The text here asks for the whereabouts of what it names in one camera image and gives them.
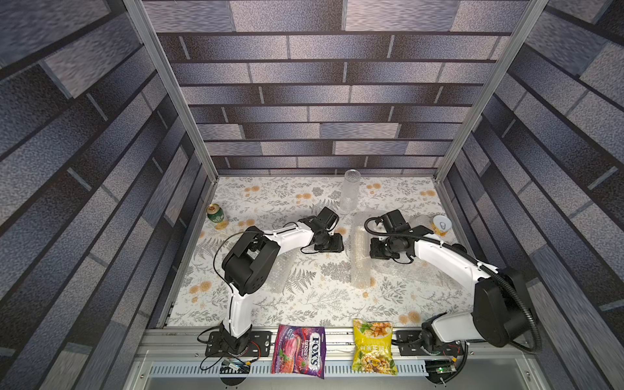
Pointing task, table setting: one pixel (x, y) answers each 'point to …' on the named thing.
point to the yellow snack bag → (373, 347)
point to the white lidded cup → (441, 225)
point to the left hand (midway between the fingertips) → (342, 247)
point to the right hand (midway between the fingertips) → (369, 251)
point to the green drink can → (214, 213)
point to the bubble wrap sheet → (418, 275)
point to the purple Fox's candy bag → (300, 349)
